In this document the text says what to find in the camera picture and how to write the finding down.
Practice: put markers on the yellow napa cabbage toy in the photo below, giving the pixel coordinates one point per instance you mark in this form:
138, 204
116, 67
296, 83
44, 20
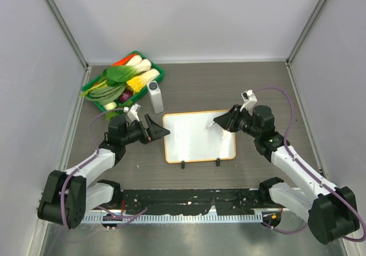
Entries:
138, 82

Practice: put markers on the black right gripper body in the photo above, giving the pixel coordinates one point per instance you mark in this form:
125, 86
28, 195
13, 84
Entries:
244, 123

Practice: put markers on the green onion toy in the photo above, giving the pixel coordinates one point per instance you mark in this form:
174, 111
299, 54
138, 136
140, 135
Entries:
104, 95

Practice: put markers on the grey slotted cable duct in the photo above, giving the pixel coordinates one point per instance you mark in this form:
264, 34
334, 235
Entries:
97, 217

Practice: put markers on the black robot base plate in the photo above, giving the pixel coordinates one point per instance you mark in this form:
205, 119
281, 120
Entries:
192, 201

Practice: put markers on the green bok choy toy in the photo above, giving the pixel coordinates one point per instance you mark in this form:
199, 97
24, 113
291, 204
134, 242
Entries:
120, 74

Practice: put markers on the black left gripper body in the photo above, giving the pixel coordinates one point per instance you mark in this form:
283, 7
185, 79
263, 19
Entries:
134, 134

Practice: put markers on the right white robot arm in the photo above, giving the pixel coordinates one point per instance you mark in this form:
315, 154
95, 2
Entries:
329, 211

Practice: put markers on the yellow framed whiteboard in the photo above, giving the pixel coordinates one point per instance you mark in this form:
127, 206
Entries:
189, 140

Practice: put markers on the green plastic vegetable tray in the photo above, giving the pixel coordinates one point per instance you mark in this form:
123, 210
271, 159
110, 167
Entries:
136, 96

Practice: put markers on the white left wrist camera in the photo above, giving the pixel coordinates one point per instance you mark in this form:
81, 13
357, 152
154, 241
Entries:
132, 112

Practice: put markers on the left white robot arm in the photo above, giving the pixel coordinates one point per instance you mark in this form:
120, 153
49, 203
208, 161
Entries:
71, 193

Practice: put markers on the white bok choy toy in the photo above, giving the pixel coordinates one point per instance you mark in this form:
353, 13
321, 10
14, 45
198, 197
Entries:
142, 66

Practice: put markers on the purple toy onion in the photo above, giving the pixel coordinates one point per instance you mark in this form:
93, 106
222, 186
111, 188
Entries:
125, 96

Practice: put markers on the orange toy carrot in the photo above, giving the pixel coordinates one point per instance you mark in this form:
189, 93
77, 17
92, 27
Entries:
125, 60

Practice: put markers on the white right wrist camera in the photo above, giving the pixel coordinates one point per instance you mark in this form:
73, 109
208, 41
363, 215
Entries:
249, 100

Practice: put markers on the white pen holder box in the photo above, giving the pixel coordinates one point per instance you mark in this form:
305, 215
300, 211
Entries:
155, 97

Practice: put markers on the black wire whiteboard stand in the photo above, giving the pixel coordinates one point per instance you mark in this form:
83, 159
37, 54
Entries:
217, 163

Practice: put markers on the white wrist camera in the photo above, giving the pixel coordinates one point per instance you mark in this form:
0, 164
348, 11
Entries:
249, 100
132, 112

